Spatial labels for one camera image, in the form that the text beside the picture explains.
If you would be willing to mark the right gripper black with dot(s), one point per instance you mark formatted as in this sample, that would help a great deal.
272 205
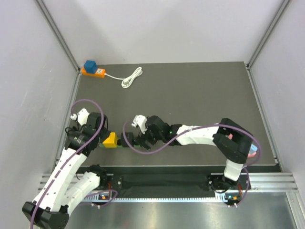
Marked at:
142 141

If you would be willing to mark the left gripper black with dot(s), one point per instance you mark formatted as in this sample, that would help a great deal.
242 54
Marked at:
106 133

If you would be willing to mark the yellow plug adapter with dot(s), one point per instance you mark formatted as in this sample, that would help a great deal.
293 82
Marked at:
111 138

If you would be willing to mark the green power strip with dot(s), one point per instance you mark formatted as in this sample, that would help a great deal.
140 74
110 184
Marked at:
118 144

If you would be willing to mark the black plug adapter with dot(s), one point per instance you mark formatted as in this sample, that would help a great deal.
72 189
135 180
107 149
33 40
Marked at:
127 138

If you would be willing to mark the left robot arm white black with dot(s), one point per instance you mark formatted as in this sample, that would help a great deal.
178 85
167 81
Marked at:
53 206

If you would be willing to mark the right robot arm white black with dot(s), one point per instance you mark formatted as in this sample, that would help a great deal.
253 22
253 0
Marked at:
235 150

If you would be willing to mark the light blue plug adapter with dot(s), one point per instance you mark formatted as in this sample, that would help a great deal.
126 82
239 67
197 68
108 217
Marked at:
253 149

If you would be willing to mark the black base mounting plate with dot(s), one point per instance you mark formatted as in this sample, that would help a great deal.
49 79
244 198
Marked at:
161 181

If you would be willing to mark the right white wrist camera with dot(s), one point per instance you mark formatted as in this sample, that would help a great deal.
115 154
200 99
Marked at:
140 121

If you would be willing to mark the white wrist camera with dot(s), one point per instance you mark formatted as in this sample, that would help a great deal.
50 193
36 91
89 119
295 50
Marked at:
81 117
140 121

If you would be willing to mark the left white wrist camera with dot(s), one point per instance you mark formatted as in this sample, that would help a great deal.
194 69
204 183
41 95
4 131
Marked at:
81 117

